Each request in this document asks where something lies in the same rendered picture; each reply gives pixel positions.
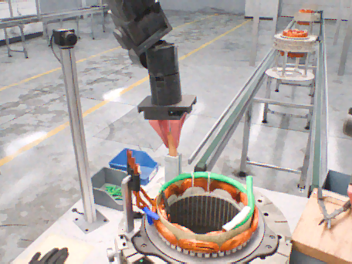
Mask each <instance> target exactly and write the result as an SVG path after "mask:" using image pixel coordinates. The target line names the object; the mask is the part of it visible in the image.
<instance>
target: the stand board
mask: <svg viewBox="0 0 352 264"><path fill-rule="evenodd" d="M317 190H318V189H317V188H314V189H313V191H312V194H311V196H310V199H309V200H308V202H307V204H306V207H305V208H304V210H303V214H302V216H301V217H300V220H299V221H298V224H297V226H296V228H295V229H294V232H293V235H292V241H289V243H290V244H292V249H294V250H296V251H299V252H301V253H302V254H307V255H308V256H310V257H313V258H316V259H319V260H321V261H323V262H327V263H329V264H352V216H351V213H352V209H350V208H349V209H348V210H347V211H346V212H342V213H341V214H339V215H338V216H335V217H334V218H336V220H335V222H334V226H330V229H329V228H328V225H327V224H324V223H322V224H321V225H318V224H319V218H320V214H322V211H321V208H320V206H319V204H318V202H317V198H314V197H313V193H314V191H316V192H317ZM322 192H323V194H325V195H329V196H331V197H335V198H339V199H341V200H345V201H347V200H348V199H349V198H346V197H344V196H339V195H336V194H334V193H329V192H327V191H324V190H322ZM323 203H324V205H325V208H326V210H327V213H328V214H330V213H332V212H334V210H335V208H336V209H338V208H342V207H343V206H340V205H335V204H333V203H331V202H328V201H323Z"/></svg>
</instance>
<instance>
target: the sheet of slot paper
mask: <svg viewBox="0 0 352 264"><path fill-rule="evenodd" d="M64 247H67V248H68V253H69V256H68V257H67V259H66V260H65V262H64V263H63V264H83V262H85V260H86V258H88V255H90V253H91V252H92V251H93V250H94V249H95V246H91V245H87V244H86V243H82V242H77V241H75V240H72V239H68V238H67V237H62V236H59V235H56V234H54V233H51V232H50V233H49V234H48V235H47V236H46V237H45V238H44V239H43V240H42V241H41V242H40V243H39V244H38V245H37V246H36V247H35V248H34V249H33V250H32V252H30V253H29V254H28V255H27V256H26V257H25V258H24V259H22V258H18V259H17V260H16V261H15V262H14V263H13V264H27V263H28V262H29V261H30V260H31V259H32V257H33V256H34V255H35V252H41V253H42V254H41V256H40V257H39V259H38V260H40V259H41V258H42V257H43V256H44V255H45V254H46V253H47V252H48V251H50V250H52V249H53V248H59V250H60V249H62V248H64Z"/></svg>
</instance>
